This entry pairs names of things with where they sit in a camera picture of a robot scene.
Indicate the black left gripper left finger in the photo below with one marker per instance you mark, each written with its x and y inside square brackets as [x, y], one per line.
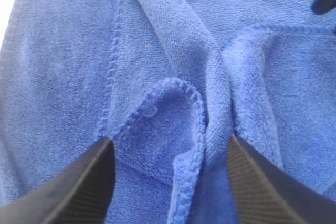
[81, 193]

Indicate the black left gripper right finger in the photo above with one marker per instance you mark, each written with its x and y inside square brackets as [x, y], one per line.
[263, 193]

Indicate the blue towel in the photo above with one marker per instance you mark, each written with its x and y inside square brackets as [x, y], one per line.
[170, 81]

